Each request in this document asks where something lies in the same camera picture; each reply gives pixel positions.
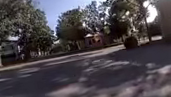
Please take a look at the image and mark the small red brick building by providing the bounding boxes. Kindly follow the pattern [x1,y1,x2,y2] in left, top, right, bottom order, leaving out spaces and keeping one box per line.
[82,30,107,50]

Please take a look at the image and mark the pale building behind trees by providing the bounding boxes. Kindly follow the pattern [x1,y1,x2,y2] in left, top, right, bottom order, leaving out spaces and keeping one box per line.
[0,35,23,65]

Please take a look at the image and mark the dark round planter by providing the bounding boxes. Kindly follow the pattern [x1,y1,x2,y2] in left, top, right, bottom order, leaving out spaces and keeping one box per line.
[122,34,140,51]

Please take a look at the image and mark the large green tree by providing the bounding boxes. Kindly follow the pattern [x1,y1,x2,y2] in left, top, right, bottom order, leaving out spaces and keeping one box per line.
[0,0,60,69]

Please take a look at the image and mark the tall green tree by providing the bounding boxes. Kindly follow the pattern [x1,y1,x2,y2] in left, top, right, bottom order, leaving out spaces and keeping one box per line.
[100,0,171,49]

